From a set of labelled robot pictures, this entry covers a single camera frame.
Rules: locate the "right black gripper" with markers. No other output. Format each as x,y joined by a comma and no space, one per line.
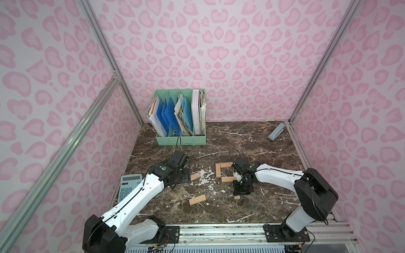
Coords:
243,185

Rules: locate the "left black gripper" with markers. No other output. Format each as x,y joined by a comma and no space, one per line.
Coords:
182,174

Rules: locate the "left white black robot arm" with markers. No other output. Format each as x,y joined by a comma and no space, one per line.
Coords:
113,232

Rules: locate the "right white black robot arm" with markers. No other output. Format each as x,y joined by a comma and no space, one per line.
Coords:
317,197

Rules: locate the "teal calculator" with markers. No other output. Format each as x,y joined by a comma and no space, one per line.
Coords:
127,184

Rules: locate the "green file organizer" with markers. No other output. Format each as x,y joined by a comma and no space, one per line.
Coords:
182,99

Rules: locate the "grey stapler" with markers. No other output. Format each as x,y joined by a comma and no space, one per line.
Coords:
277,131

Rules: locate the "blue folders in organizer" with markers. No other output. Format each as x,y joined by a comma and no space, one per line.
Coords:
168,113

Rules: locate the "white folder in organizer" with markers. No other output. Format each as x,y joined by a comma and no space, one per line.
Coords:
195,107

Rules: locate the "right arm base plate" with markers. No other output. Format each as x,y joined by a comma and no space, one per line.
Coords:
282,233

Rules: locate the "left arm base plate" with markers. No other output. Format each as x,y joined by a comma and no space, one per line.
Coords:
167,232

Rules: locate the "aluminium mounting rail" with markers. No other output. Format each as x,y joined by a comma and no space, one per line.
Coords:
337,237

